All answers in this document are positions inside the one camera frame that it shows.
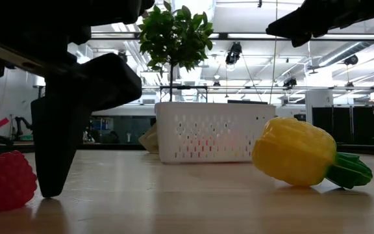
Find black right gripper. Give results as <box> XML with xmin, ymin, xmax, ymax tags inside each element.
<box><xmin>265</xmin><ymin>0</ymin><xmax>374</xmax><ymax>48</ymax></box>

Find beige toy produce piece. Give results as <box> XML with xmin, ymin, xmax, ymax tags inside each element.
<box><xmin>138</xmin><ymin>122</ymin><xmax>160</xmax><ymax>155</ymax></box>

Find white perforated plastic basket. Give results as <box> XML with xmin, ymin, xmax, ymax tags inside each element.
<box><xmin>154</xmin><ymin>101</ymin><xmax>277</xmax><ymax>164</ymax></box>

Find red toy raspberry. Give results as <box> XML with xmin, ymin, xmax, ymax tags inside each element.
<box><xmin>0</xmin><ymin>149</ymin><xmax>38</xmax><ymax>211</ymax></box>

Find green potted tree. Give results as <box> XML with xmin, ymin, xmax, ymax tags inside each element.
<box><xmin>137</xmin><ymin>1</ymin><xmax>214</xmax><ymax>103</ymax></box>

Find white pillar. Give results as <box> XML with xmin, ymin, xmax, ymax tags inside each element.
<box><xmin>305</xmin><ymin>90</ymin><xmax>334</xmax><ymax>126</ymax></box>

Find black monitor behind basket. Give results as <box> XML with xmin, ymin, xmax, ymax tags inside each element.
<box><xmin>227</xmin><ymin>99</ymin><xmax>269</xmax><ymax>105</ymax></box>

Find black cabinet row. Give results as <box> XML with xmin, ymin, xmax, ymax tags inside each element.
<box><xmin>312</xmin><ymin>104</ymin><xmax>374</xmax><ymax>146</ymax></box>

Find yellow toy pineapple green leaves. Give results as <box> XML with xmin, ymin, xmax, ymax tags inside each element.
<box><xmin>251</xmin><ymin>116</ymin><xmax>374</xmax><ymax>190</ymax></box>

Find thin hanging cable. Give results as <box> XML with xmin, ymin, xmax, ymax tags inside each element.
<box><xmin>269</xmin><ymin>0</ymin><xmax>278</xmax><ymax>105</ymax></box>

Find black metal frame table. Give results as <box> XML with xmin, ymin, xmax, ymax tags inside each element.
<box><xmin>159</xmin><ymin>85</ymin><xmax>209</xmax><ymax>103</ymax></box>

